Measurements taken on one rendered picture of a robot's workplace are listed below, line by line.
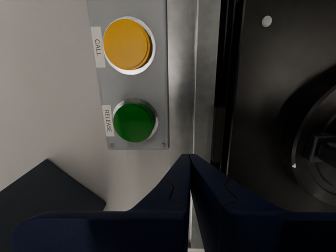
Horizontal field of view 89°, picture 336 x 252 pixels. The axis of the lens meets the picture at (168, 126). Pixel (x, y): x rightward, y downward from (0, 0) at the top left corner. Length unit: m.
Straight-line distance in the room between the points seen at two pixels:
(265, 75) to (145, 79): 0.11
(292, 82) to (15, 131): 0.40
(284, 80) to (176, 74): 0.10
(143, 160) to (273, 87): 0.23
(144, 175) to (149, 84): 0.20
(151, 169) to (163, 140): 0.14
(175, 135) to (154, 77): 0.06
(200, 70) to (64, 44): 0.21
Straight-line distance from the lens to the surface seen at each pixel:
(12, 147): 0.42
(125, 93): 0.18
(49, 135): 0.36
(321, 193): 0.23
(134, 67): 0.16
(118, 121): 0.17
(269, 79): 0.18
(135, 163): 0.32
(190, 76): 0.18
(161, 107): 0.17
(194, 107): 0.18
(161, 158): 0.31
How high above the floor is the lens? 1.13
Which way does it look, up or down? 72 degrees down
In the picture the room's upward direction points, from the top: 175 degrees counter-clockwise
